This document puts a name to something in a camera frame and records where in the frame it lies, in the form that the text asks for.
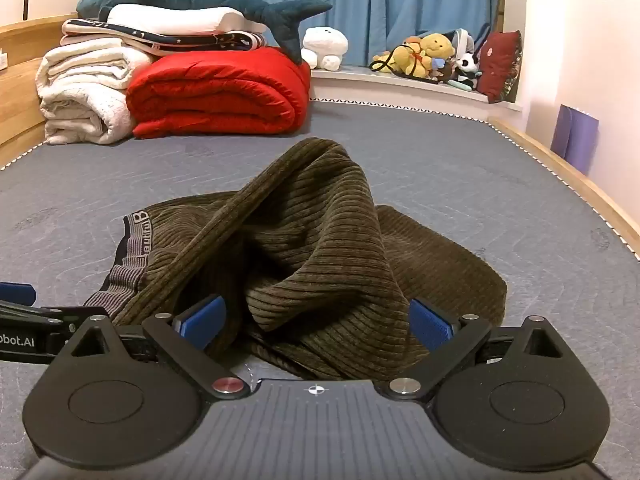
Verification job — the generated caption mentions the white window sill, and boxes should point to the white window sill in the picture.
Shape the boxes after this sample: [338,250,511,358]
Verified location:
[310,65,524,124]

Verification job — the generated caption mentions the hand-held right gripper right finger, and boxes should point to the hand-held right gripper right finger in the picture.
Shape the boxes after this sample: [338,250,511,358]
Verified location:
[389,298,574,402]

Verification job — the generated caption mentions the dark red cushion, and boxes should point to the dark red cushion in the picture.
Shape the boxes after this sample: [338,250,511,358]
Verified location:
[475,30,524,104]

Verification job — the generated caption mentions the olive corduroy pants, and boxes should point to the olive corduroy pants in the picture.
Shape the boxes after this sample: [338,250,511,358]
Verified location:
[82,137,508,382]

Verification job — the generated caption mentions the navy patterned folded blanket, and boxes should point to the navy patterned folded blanket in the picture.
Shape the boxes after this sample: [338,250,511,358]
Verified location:
[60,19,267,57]

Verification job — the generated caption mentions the wooden bed frame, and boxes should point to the wooden bed frame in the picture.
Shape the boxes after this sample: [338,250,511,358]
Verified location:
[0,15,640,261]

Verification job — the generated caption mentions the white pillow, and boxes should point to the white pillow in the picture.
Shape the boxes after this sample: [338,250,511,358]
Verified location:
[106,4,266,37]

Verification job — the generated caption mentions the red folded comforter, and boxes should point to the red folded comforter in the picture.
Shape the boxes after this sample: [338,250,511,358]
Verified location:
[126,45,313,139]

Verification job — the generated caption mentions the yellow plush toy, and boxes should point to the yellow plush toy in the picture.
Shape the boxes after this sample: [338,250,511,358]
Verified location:
[370,32,457,80]

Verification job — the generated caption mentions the white mushroom plush toy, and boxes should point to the white mushroom plush toy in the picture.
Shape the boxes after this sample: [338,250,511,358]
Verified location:
[301,26,350,71]

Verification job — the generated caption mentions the white folded blanket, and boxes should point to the white folded blanket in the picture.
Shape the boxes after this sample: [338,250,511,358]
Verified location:
[36,37,157,146]

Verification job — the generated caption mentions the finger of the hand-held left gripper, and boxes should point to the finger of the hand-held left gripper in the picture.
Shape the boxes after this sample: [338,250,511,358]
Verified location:
[0,283,37,307]

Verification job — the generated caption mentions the panda plush toy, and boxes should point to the panda plush toy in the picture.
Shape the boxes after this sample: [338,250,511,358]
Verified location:
[451,53,482,89]

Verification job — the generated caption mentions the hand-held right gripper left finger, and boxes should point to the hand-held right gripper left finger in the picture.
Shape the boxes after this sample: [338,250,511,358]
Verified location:
[64,294,250,402]

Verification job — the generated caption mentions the purple folder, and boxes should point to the purple folder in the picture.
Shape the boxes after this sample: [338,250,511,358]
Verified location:
[550,104,600,176]

